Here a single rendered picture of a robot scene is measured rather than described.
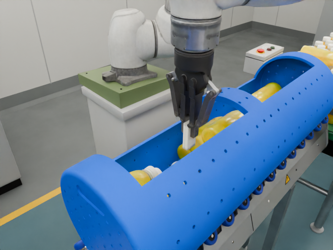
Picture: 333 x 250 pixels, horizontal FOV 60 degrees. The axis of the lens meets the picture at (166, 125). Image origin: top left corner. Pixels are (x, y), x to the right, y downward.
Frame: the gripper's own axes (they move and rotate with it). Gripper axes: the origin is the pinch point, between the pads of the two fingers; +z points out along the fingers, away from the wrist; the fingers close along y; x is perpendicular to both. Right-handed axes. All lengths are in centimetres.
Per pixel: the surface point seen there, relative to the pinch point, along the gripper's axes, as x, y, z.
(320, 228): 110, 22, 119
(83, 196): -26.1, -2.9, 2.0
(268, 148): 13.6, 13.1, 4.5
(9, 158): -8, -150, 91
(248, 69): 82, -31, 18
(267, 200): 24.5, 12.8, 31.4
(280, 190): 32.6, 13.3, 32.8
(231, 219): 4.7, 11.6, 23.6
